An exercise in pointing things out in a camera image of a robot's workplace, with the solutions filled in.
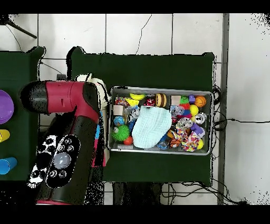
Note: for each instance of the black tripod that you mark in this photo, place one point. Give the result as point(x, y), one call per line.
point(5, 19)

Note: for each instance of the blue cup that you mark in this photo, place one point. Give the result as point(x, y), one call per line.
point(7, 165)

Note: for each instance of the wooden box with three holes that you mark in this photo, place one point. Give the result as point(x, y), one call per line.
point(103, 156)

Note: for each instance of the mint green muslin cloth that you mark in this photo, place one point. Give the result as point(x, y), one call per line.
point(149, 127)

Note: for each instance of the green spiky ball with eyes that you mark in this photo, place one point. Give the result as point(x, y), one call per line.
point(121, 133)

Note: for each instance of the clear mesh bin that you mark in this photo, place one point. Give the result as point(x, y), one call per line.
point(160, 89)

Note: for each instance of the plain wooden block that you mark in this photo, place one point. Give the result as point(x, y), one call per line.
point(118, 110)

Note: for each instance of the blue globe ball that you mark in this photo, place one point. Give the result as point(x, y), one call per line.
point(119, 121)

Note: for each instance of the yellow cup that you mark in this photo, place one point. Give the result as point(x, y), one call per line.
point(4, 135)

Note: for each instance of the yellow cheese wedge toy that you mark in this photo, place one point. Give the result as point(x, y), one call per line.
point(132, 102)

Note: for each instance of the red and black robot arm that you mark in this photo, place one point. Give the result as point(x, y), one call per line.
point(67, 97)

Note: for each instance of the cream muslin cloth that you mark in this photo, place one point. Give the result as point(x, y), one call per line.
point(101, 89)

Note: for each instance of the dark green tablecloth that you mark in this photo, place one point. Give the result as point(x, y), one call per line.
point(147, 67)

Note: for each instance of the red ball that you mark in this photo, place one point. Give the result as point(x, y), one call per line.
point(128, 140)

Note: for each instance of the purple plate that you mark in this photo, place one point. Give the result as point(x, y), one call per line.
point(5, 106)

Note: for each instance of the dark green side table cloth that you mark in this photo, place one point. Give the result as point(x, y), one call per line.
point(17, 67)

